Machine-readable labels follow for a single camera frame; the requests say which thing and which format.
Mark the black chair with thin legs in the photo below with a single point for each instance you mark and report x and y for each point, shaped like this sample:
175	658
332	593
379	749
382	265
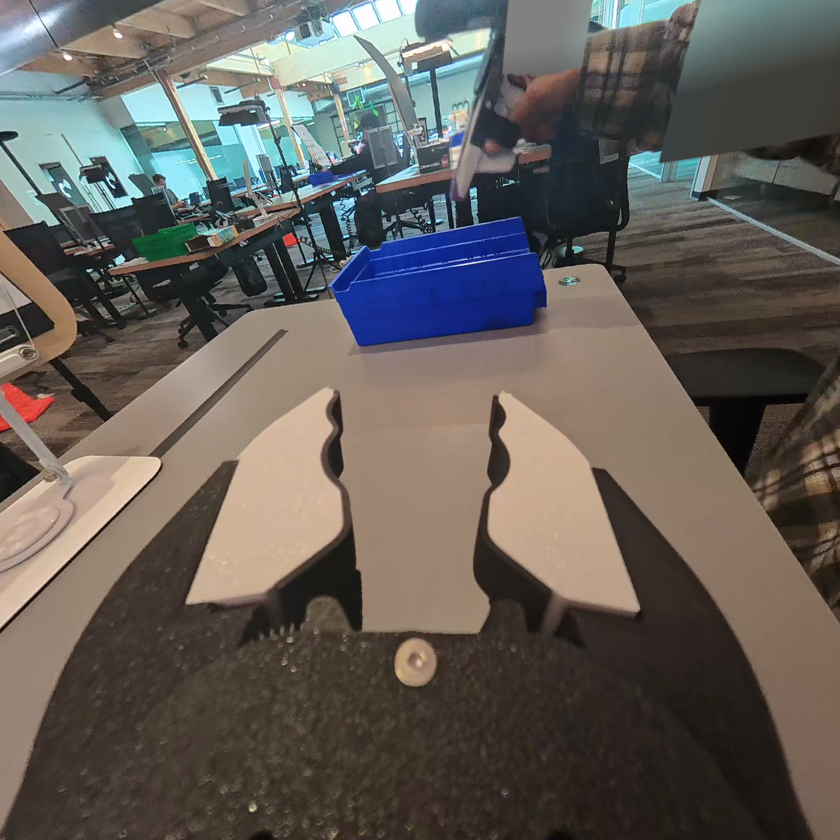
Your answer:
584	197

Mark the black cardboard box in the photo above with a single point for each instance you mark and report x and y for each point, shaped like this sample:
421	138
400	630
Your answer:
433	157

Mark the wooden top office desk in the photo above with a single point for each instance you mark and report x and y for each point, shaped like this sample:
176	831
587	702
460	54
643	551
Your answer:
197	259
407	180

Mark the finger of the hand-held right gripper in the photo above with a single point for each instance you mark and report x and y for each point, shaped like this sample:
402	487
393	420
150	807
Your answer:
469	161

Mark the person's right hand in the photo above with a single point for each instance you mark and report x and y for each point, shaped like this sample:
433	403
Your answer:
551	105

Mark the curved grey banner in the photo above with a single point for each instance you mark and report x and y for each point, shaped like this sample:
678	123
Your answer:
394	79

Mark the black office chair seat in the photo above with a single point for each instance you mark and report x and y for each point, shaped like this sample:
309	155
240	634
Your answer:
741	380

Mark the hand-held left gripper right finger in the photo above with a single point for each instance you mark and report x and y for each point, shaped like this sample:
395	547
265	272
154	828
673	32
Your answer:
558	531

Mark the green plastic bin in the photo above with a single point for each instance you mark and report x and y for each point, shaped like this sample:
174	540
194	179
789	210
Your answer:
164	243

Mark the blue plastic bin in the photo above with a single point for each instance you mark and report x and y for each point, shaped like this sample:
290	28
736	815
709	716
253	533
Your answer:
446	302

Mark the orange floor marker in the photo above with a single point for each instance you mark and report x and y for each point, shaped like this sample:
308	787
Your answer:
23	407

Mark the small printed cardboard box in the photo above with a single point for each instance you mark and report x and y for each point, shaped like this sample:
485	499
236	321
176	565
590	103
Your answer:
213	239

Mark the black swivel office chair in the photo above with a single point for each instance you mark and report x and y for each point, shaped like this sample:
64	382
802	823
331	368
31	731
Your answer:
190	295

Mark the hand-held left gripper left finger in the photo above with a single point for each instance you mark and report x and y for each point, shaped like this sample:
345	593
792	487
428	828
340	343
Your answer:
275	512

